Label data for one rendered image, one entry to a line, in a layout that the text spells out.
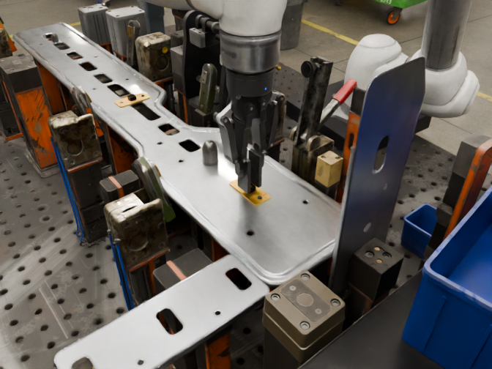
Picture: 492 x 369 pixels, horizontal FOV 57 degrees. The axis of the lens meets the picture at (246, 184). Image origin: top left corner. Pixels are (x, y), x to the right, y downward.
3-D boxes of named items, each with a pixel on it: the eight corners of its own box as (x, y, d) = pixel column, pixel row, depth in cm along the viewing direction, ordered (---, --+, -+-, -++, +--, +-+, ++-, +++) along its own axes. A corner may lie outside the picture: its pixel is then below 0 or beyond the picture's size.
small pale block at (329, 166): (301, 287, 104) (316, 156, 82) (312, 280, 106) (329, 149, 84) (312, 296, 102) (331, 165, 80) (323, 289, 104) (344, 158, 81)
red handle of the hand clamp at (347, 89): (293, 133, 88) (345, 74, 89) (296, 139, 90) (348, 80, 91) (308, 142, 85) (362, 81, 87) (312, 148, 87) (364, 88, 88)
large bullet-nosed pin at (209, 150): (200, 166, 93) (198, 139, 89) (212, 161, 95) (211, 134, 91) (209, 173, 91) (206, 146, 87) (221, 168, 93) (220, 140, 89)
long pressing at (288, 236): (1, 37, 152) (0, 32, 151) (66, 23, 163) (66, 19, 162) (272, 296, 67) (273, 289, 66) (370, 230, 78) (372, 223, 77)
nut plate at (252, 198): (228, 184, 86) (228, 179, 85) (243, 176, 88) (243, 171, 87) (255, 206, 81) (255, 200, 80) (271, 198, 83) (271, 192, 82)
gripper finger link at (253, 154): (248, 149, 81) (251, 148, 81) (248, 180, 85) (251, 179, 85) (259, 157, 79) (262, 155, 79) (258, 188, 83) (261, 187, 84)
